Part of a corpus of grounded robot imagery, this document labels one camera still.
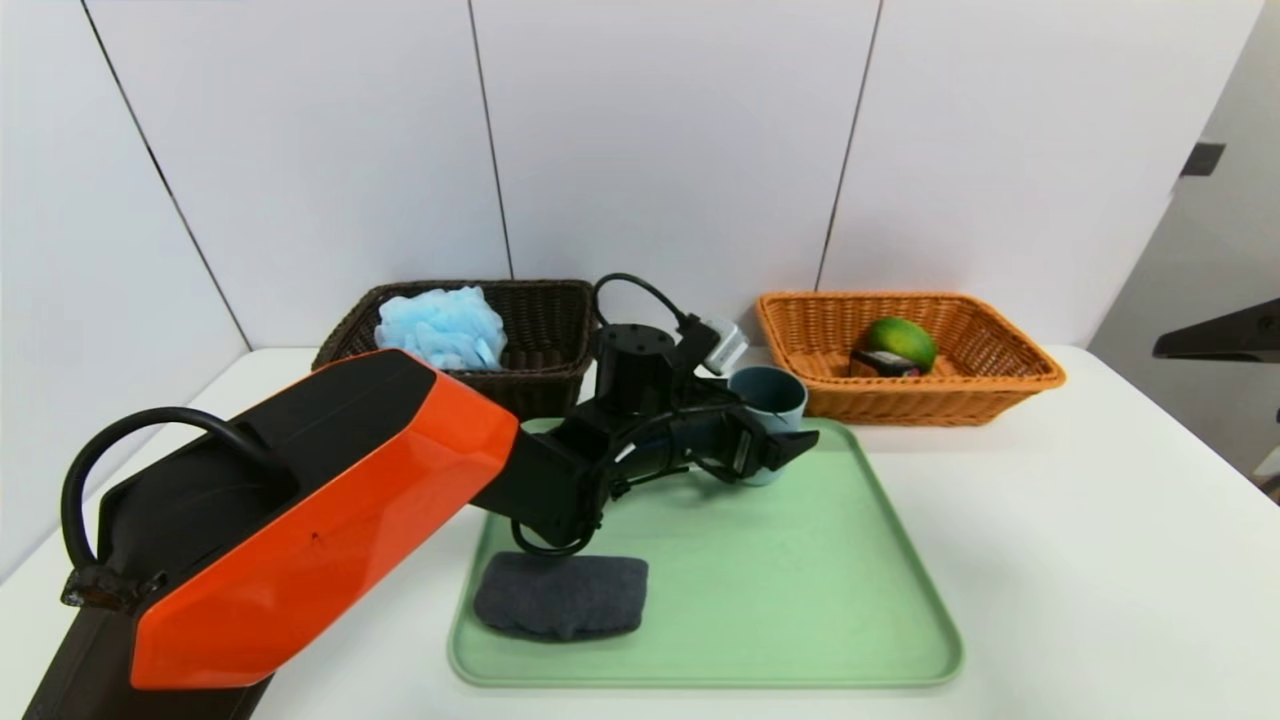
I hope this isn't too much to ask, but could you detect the dark grey folded towel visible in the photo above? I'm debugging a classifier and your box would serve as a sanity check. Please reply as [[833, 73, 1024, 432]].
[[473, 550, 651, 642]]

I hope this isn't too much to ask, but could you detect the black gum box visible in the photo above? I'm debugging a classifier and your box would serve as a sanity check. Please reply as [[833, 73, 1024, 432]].
[[850, 348, 926, 379]]

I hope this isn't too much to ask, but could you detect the dark brown wicker basket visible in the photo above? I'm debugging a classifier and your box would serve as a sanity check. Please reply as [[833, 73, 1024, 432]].
[[312, 280, 601, 421]]

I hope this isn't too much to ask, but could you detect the green lime fruit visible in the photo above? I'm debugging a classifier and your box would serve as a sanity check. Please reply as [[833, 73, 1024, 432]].
[[865, 316, 939, 373]]

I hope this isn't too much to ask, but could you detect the blue-grey plastic cup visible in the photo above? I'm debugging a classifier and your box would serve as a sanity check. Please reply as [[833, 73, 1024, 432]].
[[727, 365, 809, 488]]

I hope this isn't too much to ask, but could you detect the light blue bath loofah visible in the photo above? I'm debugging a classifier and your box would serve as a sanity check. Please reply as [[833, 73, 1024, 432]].
[[375, 286, 509, 373]]

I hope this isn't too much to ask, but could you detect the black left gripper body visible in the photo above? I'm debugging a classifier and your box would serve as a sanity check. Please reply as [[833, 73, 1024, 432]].
[[669, 408, 777, 484]]

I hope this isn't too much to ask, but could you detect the light green plastic tray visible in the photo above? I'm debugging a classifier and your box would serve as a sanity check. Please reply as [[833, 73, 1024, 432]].
[[448, 417, 966, 689]]

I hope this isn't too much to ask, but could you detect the black left camera cable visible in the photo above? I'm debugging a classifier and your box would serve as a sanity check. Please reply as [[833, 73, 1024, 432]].
[[593, 272, 701, 336]]

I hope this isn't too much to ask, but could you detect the orange wicker basket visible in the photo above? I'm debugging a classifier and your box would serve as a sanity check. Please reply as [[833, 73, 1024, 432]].
[[755, 290, 1069, 428]]

